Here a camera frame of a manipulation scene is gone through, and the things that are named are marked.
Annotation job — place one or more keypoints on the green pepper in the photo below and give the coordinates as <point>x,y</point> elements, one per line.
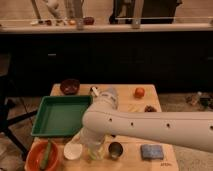
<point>45,159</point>

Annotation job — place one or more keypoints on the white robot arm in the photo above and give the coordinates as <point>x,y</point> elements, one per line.
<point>187,129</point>

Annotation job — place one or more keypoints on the dark counter cabinet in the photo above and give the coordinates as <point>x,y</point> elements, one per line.
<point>173,61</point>

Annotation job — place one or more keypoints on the yellow banana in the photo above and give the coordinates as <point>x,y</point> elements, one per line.
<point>133,108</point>

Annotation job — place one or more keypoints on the bunch of red grapes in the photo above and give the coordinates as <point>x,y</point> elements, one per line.
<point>149,108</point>

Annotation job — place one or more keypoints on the green plastic cup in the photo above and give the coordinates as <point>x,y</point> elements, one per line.
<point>96,154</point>

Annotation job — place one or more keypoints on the blue sponge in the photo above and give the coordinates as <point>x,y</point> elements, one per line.
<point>152,152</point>

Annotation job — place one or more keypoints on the white small bowl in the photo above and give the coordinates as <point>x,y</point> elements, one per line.
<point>72,151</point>

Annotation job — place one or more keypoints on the metal cup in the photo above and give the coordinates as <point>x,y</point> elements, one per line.
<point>115,150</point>

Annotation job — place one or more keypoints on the orange bowl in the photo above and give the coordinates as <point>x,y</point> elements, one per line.
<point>35,156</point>

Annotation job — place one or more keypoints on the dark red bowl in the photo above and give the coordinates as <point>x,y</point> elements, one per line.
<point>70,86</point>

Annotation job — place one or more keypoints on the green plastic tray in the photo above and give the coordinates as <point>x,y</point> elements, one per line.
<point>60,116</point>

